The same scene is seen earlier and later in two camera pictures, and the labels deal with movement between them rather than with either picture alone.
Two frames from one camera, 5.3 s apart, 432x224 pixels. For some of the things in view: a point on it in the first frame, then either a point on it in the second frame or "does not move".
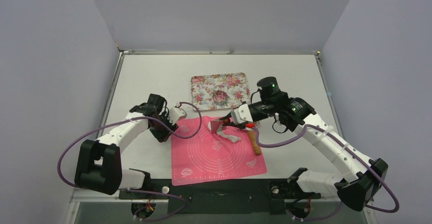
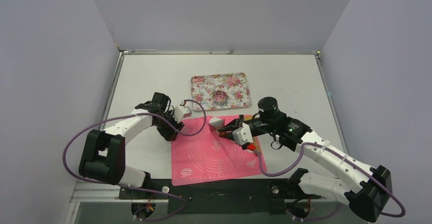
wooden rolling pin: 253,135 does not move
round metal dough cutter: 220,96 does not move
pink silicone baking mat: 206,156 does not move
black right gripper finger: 242,124 -> 229,132
